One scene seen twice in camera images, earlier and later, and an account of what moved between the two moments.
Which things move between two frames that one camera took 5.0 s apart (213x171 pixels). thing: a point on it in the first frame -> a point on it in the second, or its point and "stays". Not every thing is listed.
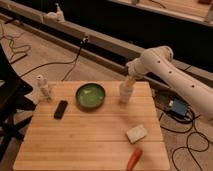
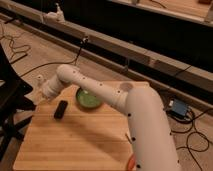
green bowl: [90, 95] stays
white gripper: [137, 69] -> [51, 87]
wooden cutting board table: [85, 127] stays
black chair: [15, 109] stays
